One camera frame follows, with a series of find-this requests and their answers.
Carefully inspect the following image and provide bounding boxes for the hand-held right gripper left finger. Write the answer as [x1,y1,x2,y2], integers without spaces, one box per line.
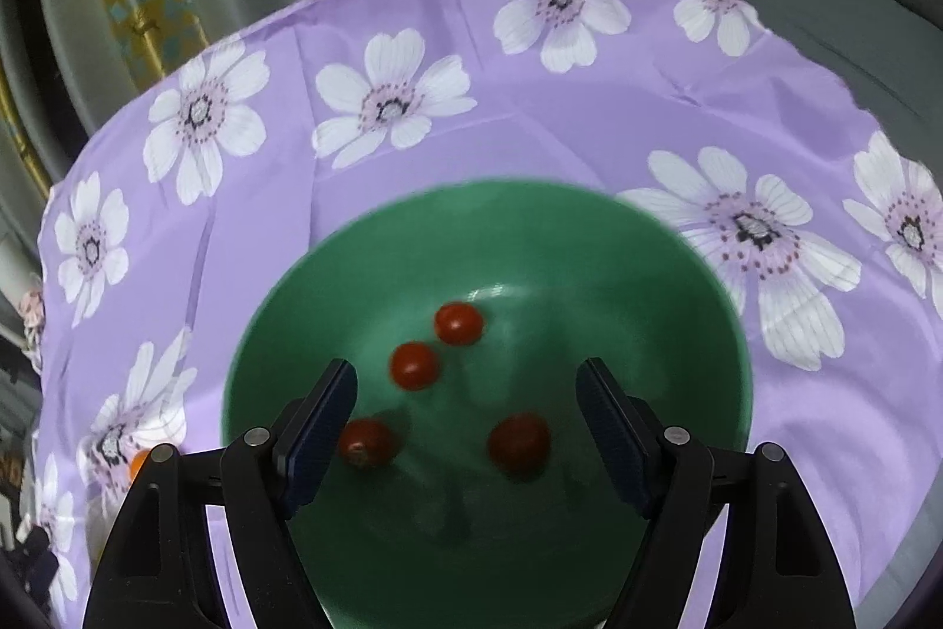
[81,358,360,629]

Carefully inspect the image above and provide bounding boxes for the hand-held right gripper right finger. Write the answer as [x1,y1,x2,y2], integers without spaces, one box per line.
[576,358,859,629]

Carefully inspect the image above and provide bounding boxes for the green plastic bowl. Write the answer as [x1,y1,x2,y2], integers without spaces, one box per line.
[221,178,754,629]

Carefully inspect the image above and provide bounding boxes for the red cherry tomato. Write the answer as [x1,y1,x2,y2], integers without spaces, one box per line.
[487,413,552,475]
[434,302,485,346]
[339,419,401,469]
[389,341,441,391]

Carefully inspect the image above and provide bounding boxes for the purple floral cloth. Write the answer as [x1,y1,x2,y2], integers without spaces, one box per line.
[33,0,943,629]

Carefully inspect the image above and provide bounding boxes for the floral cloth pile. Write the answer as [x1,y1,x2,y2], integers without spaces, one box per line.
[18,294,47,372]

